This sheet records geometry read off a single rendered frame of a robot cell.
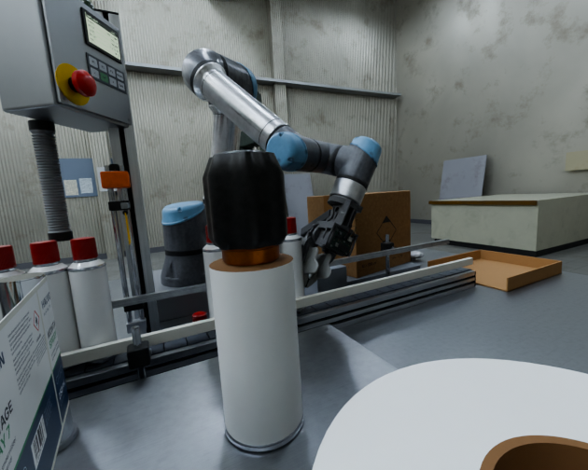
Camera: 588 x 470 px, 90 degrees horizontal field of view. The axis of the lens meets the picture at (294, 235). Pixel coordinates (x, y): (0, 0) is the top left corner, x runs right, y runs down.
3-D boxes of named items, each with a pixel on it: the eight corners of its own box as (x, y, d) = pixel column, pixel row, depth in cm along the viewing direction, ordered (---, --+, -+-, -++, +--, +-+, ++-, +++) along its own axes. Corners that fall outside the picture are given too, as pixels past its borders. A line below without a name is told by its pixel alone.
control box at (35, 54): (1, 112, 45) (-26, -26, 42) (91, 132, 62) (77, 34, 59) (58, 104, 44) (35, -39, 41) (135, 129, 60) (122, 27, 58)
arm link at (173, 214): (155, 248, 86) (150, 202, 84) (193, 241, 97) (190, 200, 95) (180, 253, 80) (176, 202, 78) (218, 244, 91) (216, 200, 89)
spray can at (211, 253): (213, 333, 56) (202, 227, 53) (208, 324, 61) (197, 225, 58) (240, 326, 58) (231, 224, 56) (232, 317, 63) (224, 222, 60)
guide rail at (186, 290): (-3, 331, 47) (-5, 323, 46) (1, 328, 48) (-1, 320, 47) (450, 243, 93) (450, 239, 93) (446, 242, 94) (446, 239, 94)
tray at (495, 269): (507, 292, 82) (508, 278, 81) (427, 271, 105) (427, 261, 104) (561, 272, 95) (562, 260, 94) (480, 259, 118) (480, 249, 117)
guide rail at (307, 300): (-19, 388, 41) (-22, 375, 40) (-15, 383, 42) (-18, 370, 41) (472, 264, 88) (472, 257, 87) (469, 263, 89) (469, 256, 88)
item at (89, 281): (80, 369, 47) (58, 241, 44) (86, 353, 51) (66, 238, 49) (118, 359, 49) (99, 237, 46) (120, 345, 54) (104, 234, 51)
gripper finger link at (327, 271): (315, 292, 63) (331, 253, 64) (301, 285, 68) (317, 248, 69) (326, 297, 64) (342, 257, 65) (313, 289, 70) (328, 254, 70)
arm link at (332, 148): (290, 134, 70) (331, 141, 64) (314, 140, 79) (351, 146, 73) (285, 168, 72) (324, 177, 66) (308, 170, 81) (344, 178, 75)
